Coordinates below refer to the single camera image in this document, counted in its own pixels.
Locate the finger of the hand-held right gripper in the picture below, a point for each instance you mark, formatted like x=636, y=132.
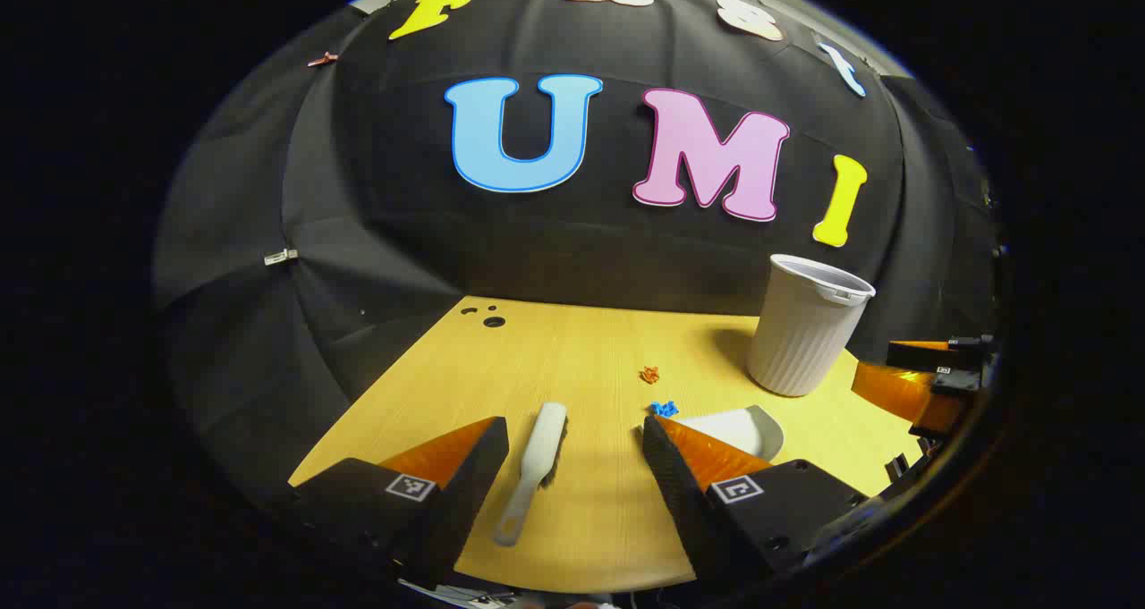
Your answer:
x=921, y=357
x=903, y=394

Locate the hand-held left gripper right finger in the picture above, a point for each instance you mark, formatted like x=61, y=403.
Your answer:
x=680, y=493

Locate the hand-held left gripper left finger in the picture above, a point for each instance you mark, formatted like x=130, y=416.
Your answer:
x=465, y=493

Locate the blue paper scrap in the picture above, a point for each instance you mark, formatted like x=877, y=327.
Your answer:
x=664, y=409

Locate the white dustpan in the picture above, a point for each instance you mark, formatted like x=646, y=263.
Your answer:
x=747, y=430

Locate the small white broom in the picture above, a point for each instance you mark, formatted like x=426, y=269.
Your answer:
x=544, y=444

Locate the white ribbed garbage bin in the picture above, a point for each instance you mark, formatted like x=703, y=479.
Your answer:
x=801, y=341

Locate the orange paper scrap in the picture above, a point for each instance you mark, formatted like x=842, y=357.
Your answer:
x=650, y=376

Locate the black backdrop cloth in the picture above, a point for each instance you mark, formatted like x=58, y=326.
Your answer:
x=555, y=242

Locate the silver metal clip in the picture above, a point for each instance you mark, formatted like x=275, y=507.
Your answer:
x=280, y=256

